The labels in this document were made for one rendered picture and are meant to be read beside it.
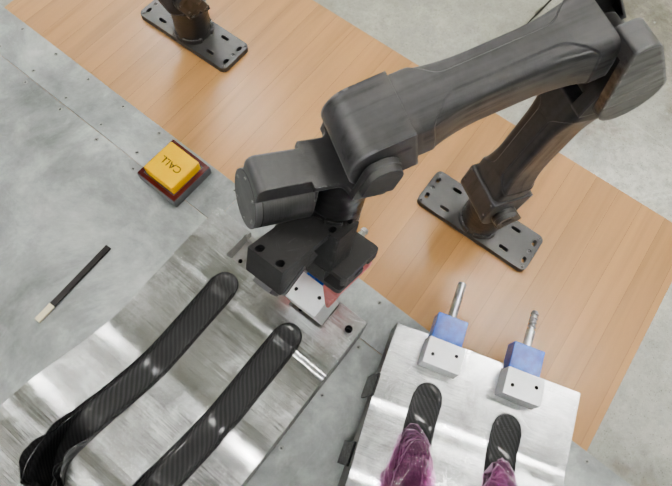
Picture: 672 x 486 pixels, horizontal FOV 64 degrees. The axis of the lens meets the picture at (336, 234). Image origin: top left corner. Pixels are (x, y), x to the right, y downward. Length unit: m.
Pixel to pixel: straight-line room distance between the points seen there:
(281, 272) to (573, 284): 0.55
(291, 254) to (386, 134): 0.14
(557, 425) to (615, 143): 1.50
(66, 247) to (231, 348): 0.32
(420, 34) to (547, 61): 1.71
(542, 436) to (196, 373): 0.45
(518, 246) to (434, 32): 1.42
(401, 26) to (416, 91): 1.74
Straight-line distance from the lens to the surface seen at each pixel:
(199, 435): 0.70
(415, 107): 0.46
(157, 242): 0.87
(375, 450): 0.71
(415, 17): 2.24
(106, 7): 1.15
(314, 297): 0.65
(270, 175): 0.47
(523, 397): 0.76
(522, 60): 0.49
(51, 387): 0.72
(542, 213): 0.95
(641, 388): 1.88
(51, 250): 0.91
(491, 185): 0.74
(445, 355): 0.74
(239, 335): 0.72
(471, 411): 0.76
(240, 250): 0.77
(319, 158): 0.49
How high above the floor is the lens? 1.58
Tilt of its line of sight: 68 degrees down
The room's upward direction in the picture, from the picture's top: 10 degrees clockwise
